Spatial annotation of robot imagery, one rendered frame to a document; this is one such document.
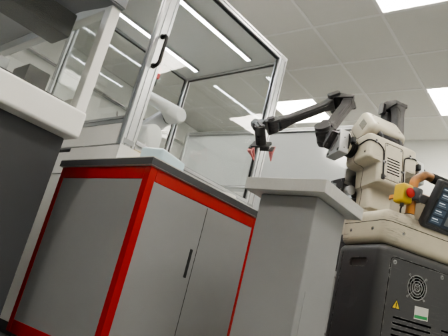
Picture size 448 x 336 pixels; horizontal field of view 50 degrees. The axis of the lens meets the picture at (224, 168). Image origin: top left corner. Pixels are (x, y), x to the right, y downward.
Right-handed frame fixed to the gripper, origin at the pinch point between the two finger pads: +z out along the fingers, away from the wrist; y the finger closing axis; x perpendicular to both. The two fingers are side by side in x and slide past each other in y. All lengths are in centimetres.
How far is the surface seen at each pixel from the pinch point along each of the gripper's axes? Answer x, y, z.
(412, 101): -281, -67, 64
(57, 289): 128, 33, -9
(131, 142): 51, 45, -30
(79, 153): 51, 78, -21
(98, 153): 56, 62, -25
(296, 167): -145, 21, 79
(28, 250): 83, 95, 17
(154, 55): 20, 44, -62
